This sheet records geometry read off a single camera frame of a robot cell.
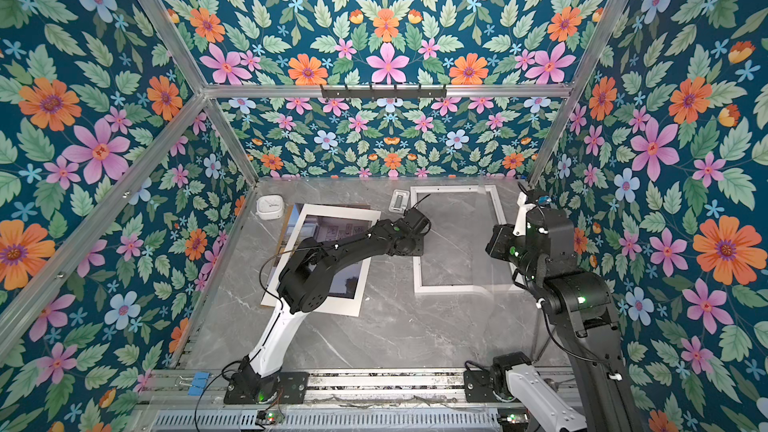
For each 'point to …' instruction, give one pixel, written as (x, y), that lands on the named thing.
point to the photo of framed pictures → (333, 229)
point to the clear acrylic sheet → (464, 213)
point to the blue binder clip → (199, 383)
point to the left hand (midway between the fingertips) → (423, 242)
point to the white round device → (270, 207)
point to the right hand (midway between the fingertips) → (495, 225)
